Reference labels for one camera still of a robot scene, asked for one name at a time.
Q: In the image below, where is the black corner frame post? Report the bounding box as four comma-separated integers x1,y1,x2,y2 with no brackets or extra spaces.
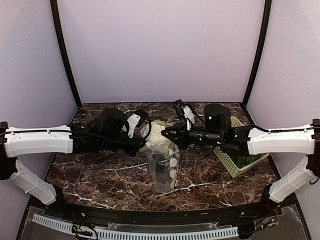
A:
241,0,272,109
50,0,83,109

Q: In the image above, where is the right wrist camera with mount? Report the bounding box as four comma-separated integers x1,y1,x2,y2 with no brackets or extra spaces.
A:
173,99,195,131

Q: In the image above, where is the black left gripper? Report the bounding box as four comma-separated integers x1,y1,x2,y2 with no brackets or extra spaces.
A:
99,132,148,158

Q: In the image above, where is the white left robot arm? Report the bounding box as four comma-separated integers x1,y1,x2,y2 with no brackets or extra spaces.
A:
0,108,150,218

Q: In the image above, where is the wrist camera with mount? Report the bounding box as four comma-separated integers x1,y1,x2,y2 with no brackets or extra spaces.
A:
122,109,149,138
173,99,195,131

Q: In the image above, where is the white slotted cable duct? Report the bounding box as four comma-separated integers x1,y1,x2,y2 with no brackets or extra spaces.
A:
32,213,239,240

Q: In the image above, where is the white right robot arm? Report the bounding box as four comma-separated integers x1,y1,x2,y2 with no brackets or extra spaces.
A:
161,100,320,217

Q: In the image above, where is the pale green plastic basket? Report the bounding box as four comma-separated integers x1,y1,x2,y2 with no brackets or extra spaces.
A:
212,115,269,178

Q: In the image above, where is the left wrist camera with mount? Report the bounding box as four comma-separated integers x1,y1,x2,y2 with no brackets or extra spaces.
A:
122,109,149,138

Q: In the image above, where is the green fake vegetable in basket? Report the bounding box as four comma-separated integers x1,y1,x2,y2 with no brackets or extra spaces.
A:
233,154,263,169

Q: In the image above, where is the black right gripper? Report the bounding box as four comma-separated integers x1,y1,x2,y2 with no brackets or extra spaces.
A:
160,120,224,150

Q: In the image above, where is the clear zip top bag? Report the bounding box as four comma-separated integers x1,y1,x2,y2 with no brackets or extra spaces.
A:
140,119,180,194

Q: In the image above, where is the black front rail with electronics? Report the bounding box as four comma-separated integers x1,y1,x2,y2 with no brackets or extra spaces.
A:
17,195,311,240

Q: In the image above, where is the black right corner frame post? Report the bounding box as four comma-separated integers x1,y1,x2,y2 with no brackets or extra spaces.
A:
241,0,272,109

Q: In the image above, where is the white fake cauliflower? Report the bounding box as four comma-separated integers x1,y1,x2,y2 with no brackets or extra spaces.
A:
146,119,167,144

